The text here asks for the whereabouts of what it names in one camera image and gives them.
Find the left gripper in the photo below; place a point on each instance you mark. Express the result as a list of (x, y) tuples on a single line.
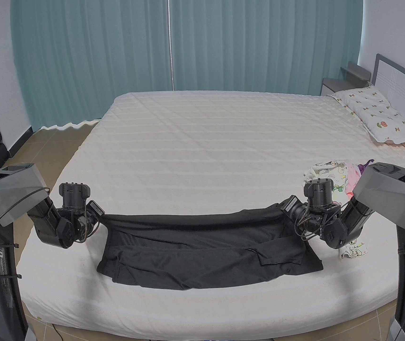
[(92, 217)]

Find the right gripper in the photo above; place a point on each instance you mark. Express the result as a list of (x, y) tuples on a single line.
[(296, 211)]

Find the black T-shirt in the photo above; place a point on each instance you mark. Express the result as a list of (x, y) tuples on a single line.
[(206, 247)]

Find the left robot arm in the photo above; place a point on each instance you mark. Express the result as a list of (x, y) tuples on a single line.
[(14, 194)]

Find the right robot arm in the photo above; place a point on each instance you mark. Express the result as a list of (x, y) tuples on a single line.
[(387, 194)]

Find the bed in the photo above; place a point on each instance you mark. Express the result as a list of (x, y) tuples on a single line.
[(206, 137)]

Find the white printed garment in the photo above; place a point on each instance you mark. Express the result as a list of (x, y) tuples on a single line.
[(330, 171)]

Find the pink garment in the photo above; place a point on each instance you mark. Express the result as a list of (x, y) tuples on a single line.
[(351, 179)]

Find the purple garment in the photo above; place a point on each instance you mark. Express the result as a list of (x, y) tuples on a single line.
[(365, 167)]

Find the white printed pillow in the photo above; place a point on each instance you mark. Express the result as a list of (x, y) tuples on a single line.
[(376, 114)]

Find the grey bedside table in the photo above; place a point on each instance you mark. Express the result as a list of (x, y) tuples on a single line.
[(337, 83)]

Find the blue-green curtain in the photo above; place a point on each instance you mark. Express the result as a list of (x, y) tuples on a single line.
[(92, 48), (259, 30)]

